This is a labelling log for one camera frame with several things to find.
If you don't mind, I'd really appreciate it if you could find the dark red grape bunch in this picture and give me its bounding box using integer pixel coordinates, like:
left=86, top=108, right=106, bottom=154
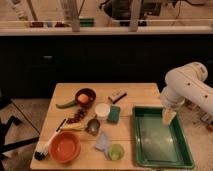
left=66, top=108, right=87, bottom=124

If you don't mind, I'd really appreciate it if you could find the white shelf rail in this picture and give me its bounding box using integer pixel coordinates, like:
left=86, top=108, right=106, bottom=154
left=0, top=21, right=213, bottom=36

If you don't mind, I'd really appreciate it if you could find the white round container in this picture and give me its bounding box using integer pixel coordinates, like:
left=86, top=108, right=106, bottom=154
left=95, top=103, right=110, bottom=120

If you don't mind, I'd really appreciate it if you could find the black chair base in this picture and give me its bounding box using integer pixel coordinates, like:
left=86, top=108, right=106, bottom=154
left=0, top=89, right=40, bottom=171

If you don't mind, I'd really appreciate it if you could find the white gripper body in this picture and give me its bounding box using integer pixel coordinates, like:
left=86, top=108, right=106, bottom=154
left=160, top=94, right=185, bottom=110

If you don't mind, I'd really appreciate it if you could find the green plastic tray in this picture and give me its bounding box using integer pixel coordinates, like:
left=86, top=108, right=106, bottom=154
left=132, top=106, right=195, bottom=169

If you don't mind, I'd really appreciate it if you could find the green chili pepper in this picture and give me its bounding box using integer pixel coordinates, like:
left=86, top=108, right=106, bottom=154
left=56, top=100, right=77, bottom=109

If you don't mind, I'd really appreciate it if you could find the light green cup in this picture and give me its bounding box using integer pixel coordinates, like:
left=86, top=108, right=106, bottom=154
left=108, top=144, right=125, bottom=161

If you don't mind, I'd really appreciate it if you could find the whiteboard eraser with black base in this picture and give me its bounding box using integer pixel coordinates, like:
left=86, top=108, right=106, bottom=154
left=108, top=90, right=127, bottom=104

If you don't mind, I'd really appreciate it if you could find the green sponge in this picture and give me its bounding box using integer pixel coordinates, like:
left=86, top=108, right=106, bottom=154
left=107, top=106, right=120, bottom=123

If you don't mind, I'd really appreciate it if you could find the yellow corn cob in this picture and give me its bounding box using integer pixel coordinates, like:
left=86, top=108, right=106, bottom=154
left=61, top=123, right=84, bottom=131

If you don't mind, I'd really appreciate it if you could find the orange plastic bowl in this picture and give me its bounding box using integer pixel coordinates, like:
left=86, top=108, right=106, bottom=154
left=49, top=131, right=81, bottom=163

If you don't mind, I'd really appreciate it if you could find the wooden table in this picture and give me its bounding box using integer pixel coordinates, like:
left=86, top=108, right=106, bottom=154
left=29, top=82, right=164, bottom=171

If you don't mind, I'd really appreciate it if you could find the orange fruit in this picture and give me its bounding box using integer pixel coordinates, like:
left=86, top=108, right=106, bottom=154
left=78, top=94, right=89, bottom=104

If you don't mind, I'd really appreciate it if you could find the dark brown bowl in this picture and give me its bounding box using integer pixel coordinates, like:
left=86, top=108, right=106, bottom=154
left=75, top=88, right=96, bottom=108

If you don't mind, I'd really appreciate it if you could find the pale blue cloth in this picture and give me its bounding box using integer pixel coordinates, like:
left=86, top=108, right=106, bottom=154
left=95, top=132, right=110, bottom=152

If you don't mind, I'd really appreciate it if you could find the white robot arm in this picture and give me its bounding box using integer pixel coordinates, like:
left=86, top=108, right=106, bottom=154
left=159, top=62, right=213, bottom=125

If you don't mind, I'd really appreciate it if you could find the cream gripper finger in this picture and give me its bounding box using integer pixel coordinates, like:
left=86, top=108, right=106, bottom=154
left=162, top=108, right=176, bottom=125

